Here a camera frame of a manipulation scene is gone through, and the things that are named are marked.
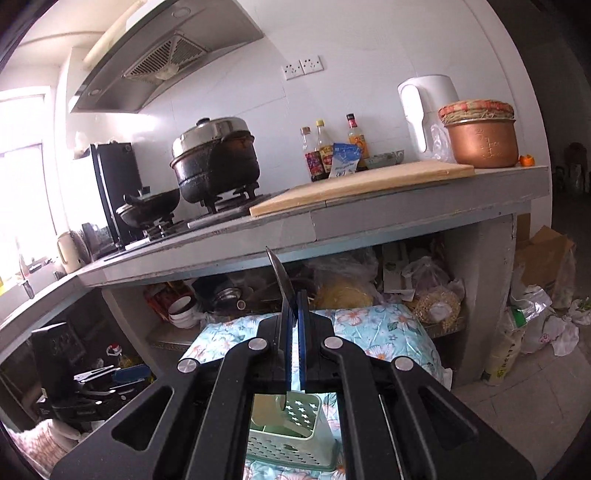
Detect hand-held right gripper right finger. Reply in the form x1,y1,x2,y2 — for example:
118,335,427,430
298,291,537,480

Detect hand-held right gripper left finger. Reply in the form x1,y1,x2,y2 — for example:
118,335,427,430
51,295,296,480

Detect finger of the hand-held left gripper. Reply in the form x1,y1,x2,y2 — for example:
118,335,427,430
111,364,152,385
76,387,136,405

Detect green plastic utensil holder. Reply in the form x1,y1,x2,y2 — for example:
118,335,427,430
246,390,336,472

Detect floral blue blanket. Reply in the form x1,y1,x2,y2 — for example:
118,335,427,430
178,304,446,480

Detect stack of white bowls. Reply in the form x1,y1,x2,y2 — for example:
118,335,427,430
167,295,200,329

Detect steel bowl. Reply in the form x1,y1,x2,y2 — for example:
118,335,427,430
203,277,247,315

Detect clear bag of beans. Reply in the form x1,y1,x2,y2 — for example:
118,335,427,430
403,257,465,325

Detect clear bag of noodles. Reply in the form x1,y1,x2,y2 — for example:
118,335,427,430
305,248,380,309

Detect white rice sack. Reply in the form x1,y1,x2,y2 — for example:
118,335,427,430
483,305,526,387

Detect black wok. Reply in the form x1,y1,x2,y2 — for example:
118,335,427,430
115,187,182,230

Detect gas stove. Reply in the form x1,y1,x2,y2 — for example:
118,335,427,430
104,182,288,256

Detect black kitchen appliance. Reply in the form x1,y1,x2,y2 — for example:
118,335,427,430
89,142,145,246

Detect grey concrete counter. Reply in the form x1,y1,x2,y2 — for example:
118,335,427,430
0,165,553,384

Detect crumpled white plastic bags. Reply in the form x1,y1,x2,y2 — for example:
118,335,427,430
510,277,591,357

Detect wooden cutting board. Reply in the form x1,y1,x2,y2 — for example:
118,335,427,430
249,161,476,218

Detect cardboard box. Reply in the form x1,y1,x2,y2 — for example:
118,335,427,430
514,225,576,311

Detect blue seasoning packet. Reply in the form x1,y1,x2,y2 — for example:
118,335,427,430
328,143,364,179

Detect black pot with steel lid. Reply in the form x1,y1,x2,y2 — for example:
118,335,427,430
170,117,262,205

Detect orange label sauce bottle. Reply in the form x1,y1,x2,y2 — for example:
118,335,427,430
346,114,371,169

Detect small clear plastic bag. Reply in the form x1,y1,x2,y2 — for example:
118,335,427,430
431,122,457,163

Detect copper inner pot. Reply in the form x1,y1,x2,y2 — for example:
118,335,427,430
444,117,520,169

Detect white electric kettle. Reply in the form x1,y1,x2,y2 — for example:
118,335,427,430
398,75,461,163

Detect woven straw lid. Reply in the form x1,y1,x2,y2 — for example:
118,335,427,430
438,98,515,126

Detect steel range hood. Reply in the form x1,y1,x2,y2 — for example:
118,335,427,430
69,0,265,114

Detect white wall sockets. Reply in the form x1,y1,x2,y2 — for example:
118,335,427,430
283,55,324,80

